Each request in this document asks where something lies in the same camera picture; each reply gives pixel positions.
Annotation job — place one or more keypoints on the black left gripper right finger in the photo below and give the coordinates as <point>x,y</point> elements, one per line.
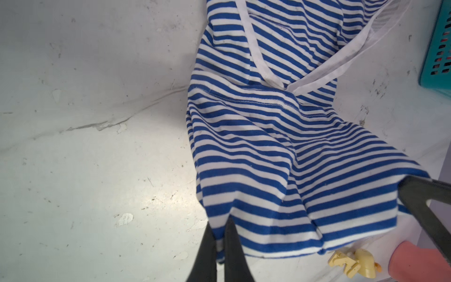
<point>236,268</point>

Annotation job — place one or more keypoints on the teal plastic basket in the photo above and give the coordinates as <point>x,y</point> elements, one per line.
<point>436,71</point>

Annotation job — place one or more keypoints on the yellow toy giraffe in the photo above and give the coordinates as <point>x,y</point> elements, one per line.
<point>361,262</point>

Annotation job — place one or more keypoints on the blue white striped tank top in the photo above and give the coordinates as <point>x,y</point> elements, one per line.
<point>270,151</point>

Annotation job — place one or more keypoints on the pink watering can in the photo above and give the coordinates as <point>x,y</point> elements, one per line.
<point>409,263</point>

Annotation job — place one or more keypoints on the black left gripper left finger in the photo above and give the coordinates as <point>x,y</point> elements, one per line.
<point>205,268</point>

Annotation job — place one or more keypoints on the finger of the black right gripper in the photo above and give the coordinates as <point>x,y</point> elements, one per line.
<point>415,192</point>

